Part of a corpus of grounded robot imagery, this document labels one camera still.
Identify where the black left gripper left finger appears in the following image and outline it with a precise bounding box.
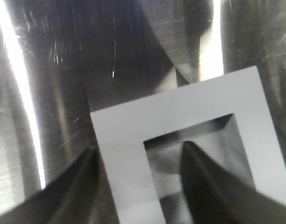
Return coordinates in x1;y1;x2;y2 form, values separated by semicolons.
0;146;99;224

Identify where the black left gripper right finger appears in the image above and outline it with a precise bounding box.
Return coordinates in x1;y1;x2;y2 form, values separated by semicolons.
180;141;286;224

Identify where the gray square base block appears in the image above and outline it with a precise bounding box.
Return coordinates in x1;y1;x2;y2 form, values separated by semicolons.
91;67;286;224

